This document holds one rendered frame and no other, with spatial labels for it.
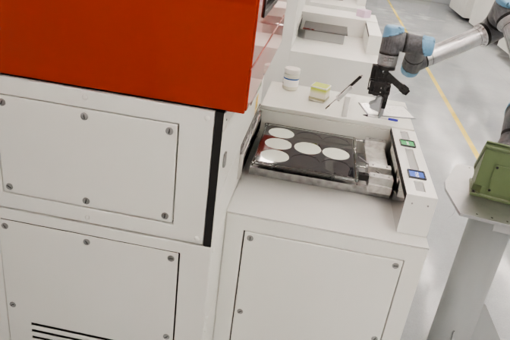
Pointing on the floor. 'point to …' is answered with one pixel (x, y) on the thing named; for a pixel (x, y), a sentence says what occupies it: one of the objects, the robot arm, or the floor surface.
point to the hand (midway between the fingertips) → (381, 114)
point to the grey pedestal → (470, 286)
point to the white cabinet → (311, 284)
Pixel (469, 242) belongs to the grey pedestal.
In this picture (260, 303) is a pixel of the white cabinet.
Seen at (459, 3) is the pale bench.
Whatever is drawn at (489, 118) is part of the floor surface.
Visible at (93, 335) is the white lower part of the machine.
